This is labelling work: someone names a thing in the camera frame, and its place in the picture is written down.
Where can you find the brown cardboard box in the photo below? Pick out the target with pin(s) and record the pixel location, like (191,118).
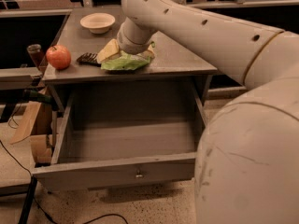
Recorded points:
(35,126)

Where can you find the black stand leg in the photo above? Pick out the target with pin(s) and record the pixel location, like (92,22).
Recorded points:
(28,201)

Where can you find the grey cabinet with top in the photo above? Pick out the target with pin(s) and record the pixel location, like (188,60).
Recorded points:
(175,77)

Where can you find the green rice chip bag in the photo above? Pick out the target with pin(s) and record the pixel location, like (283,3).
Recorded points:
(126,62)

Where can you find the open grey top drawer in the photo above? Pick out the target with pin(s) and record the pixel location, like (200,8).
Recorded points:
(101,148)

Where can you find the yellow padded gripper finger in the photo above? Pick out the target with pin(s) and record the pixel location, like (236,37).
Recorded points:
(149,52)
(110,51)

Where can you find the red apple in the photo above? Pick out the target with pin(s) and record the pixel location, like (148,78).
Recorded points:
(58,56)

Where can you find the small metal drawer knob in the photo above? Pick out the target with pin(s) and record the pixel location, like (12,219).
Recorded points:
(138,174)

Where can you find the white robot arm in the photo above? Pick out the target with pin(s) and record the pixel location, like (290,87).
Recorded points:
(247,164)

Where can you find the white paper bowl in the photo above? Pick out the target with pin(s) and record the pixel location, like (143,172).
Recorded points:
(98,23)

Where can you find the dark striped snack bar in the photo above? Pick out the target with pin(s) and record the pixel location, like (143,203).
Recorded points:
(88,58)

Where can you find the brown glass jar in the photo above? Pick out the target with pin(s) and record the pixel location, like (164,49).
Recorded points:
(36,54)

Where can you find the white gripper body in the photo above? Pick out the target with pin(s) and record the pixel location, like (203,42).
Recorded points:
(130,47)

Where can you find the green glass bottle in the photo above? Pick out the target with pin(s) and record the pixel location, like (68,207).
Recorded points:
(30,95)

